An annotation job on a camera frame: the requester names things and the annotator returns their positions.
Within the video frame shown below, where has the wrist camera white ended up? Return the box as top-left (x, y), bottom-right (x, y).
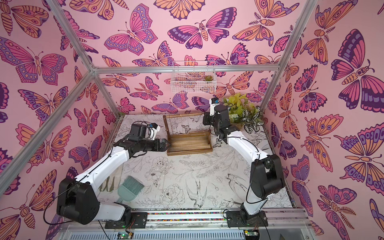
top-left (149, 123), bottom-right (161, 140)
top-left (210, 97), bottom-right (220, 116)

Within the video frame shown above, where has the small succulent in basket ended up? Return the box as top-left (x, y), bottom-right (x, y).
top-left (204, 76), bottom-right (214, 82)

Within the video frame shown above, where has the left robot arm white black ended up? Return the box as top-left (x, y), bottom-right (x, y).
top-left (56, 122), bottom-right (170, 226)

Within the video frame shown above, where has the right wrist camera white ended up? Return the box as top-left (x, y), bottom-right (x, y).
top-left (210, 97), bottom-right (220, 116)

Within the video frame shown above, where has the wooden jewelry display stand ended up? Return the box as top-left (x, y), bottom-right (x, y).
top-left (163, 113), bottom-right (213, 156)

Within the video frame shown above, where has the glass vase with plants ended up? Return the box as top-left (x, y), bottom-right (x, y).
top-left (223, 94), bottom-right (264, 134)

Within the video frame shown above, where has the white wire wall basket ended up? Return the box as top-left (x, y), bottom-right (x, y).
top-left (170, 60), bottom-right (217, 94)

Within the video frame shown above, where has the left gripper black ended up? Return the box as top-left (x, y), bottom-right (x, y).
top-left (139, 138), bottom-right (172, 152)

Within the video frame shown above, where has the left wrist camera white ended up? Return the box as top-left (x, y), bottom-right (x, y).
top-left (149, 123), bottom-right (161, 140)

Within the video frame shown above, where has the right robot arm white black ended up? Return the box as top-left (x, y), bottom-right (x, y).
top-left (203, 98), bottom-right (285, 227)

